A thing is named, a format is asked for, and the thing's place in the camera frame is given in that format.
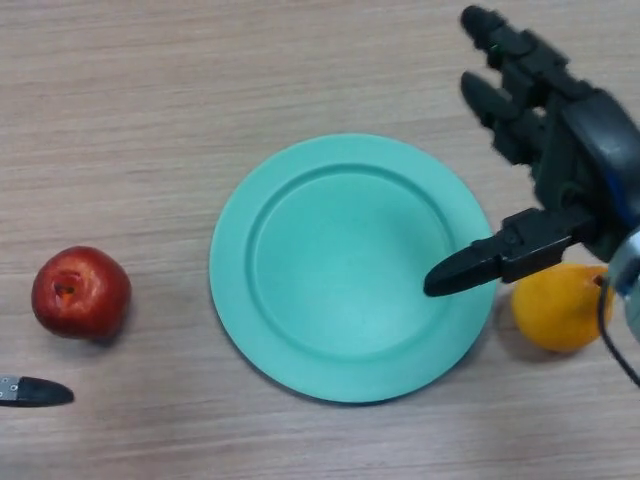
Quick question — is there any yellow orange pear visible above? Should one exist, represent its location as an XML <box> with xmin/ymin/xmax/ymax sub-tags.
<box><xmin>510</xmin><ymin>263</ymin><xmax>615</xmax><ymax>352</ymax></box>

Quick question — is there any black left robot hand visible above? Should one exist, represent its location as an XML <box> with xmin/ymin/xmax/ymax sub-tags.
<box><xmin>0</xmin><ymin>373</ymin><xmax>75</xmax><ymax>408</ymax></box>

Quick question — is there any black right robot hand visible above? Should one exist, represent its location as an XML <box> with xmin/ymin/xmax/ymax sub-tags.
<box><xmin>423</xmin><ymin>5</ymin><xmax>640</xmax><ymax>299</ymax></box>

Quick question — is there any green round plate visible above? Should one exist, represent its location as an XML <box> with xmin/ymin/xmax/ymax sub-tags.
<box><xmin>208</xmin><ymin>132</ymin><xmax>497</xmax><ymax>404</ymax></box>

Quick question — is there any red apple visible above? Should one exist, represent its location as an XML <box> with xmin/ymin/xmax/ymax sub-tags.
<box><xmin>31</xmin><ymin>245</ymin><xmax>133</xmax><ymax>341</ymax></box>

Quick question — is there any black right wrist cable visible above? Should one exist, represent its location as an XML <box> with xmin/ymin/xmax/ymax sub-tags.
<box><xmin>597</xmin><ymin>274</ymin><xmax>640</xmax><ymax>389</ymax></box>

